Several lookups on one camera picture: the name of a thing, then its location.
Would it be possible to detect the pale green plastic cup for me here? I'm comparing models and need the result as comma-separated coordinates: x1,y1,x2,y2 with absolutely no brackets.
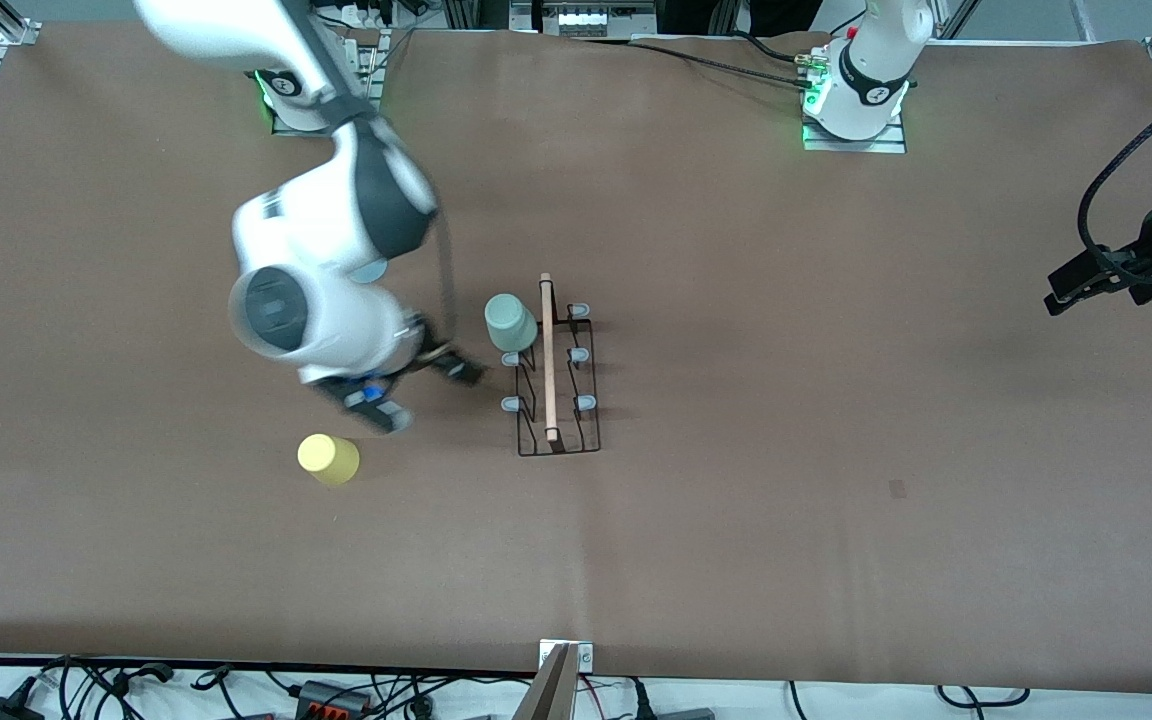
484,292,540,354

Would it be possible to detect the black wire cup holder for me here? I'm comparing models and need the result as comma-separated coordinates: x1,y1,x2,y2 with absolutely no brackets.
501,272,604,458

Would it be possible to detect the yellow plastic cup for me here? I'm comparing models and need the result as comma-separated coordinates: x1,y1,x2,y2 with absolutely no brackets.
297,432,361,488

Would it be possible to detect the brown paper table cover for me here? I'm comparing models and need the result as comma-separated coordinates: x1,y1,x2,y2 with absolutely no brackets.
0,20,1152,697

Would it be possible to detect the black orange connector box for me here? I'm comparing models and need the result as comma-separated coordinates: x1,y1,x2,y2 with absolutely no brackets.
296,680,375,718

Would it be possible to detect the white power strip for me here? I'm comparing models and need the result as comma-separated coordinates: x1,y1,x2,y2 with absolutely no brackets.
534,0,655,40

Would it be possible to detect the black plug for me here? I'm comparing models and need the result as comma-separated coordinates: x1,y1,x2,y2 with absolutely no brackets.
630,680,717,720

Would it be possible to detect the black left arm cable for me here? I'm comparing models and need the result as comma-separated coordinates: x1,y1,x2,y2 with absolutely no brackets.
1078,74,1152,293

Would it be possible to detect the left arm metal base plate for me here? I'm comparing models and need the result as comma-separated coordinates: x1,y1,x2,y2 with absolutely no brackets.
802,108,908,155

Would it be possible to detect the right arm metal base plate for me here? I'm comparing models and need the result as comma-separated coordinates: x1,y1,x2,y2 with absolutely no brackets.
271,28,393,139

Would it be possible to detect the black cable on table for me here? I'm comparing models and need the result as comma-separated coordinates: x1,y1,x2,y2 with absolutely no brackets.
576,36,819,91

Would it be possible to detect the black looped cable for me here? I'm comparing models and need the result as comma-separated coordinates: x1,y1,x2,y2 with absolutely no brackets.
936,684,1033,708

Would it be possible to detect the black cable tangle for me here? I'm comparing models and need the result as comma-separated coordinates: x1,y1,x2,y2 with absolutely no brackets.
0,655,537,720

